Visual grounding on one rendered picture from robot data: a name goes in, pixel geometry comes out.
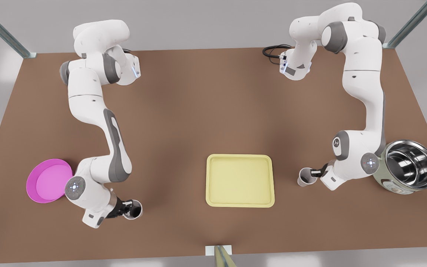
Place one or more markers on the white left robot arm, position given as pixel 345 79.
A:
pixel 361 74

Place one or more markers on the white IKEA cup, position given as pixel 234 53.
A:
pixel 304 178
pixel 135 210

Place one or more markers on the steel pot with pale-green body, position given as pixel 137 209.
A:
pixel 410 165

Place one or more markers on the pink plate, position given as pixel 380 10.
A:
pixel 48 181

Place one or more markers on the pale yellow tray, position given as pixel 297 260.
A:
pixel 240 181

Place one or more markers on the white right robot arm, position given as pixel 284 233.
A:
pixel 87 92

